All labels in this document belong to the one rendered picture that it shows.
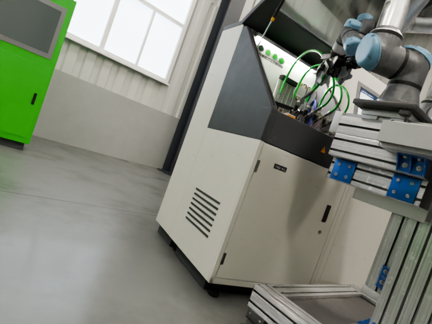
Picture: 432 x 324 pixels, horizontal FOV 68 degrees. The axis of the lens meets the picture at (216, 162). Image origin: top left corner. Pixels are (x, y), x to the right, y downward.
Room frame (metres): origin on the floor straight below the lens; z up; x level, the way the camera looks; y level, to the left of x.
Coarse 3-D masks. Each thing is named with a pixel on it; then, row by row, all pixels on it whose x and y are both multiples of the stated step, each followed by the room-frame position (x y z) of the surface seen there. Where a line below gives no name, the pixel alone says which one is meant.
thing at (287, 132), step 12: (276, 120) 1.53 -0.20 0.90; (288, 120) 1.56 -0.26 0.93; (276, 132) 1.54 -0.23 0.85; (288, 132) 1.58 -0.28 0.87; (300, 132) 1.61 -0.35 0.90; (312, 132) 1.65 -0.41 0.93; (276, 144) 1.56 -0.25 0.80; (288, 144) 1.59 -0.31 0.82; (300, 144) 1.63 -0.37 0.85; (312, 144) 1.67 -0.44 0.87; (324, 144) 1.70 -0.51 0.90; (300, 156) 1.64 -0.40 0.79; (312, 156) 1.68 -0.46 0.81; (324, 156) 1.72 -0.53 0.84
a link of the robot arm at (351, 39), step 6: (348, 30) 1.48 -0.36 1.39; (354, 30) 1.47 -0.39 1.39; (348, 36) 1.45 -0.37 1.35; (354, 36) 1.43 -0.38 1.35; (348, 42) 1.42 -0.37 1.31; (354, 42) 1.41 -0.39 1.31; (360, 42) 1.41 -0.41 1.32; (348, 48) 1.43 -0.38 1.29; (354, 48) 1.42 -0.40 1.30; (348, 54) 1.45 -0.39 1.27; (354, 54) 1.44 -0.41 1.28
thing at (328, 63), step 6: (336, 54) 1.58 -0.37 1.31; (324, 60) 1.66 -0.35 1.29; (330, 60) 1.64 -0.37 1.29; (336, 60) 1.58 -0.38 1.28; (324, 66) 1.67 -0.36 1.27; (330, 66) 1.62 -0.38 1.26; (336, 66) 1.61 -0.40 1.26; (324, 72) 1.65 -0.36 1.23; (330, 72) 1.65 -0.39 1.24; (336, 72) 1.63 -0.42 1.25
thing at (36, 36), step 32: (0, 0) 2.98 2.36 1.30; (32, 0) 3.10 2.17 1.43; (64, 0) 3.24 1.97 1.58; (0, 32) 3.02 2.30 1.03; (32, 32) 3.14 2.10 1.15; (64, 32) 3.29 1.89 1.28; (0, 64) 3.06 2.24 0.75; (32, 64) 3.19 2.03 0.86; (0, 96) 3.10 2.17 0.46; (32, 96) 3.24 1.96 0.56; (0, 128) 3.15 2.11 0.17; (32, 128) 3.29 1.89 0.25
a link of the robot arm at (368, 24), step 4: (360, 16) 1.64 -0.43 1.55; (364, 16) 1.63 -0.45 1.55; (368, 16) 1.63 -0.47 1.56; (372, 16) 1.64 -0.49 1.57; (360, 20) 1.64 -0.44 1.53; (364, 20) 1.63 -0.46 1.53; (368, 20) 1.63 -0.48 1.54; (372, 20) 1.64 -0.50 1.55; (364, 24) 1.63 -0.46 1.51; (368, 24) 1.63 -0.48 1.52; (372, 24) 1.63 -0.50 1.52; (364, 28) 1.63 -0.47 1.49; (368, 28) 1.63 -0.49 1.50; (372, 28) 1.63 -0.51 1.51; (360, 32) 1.63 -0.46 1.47; (364, 32) 1.63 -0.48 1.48; (368, 32) 1.64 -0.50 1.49
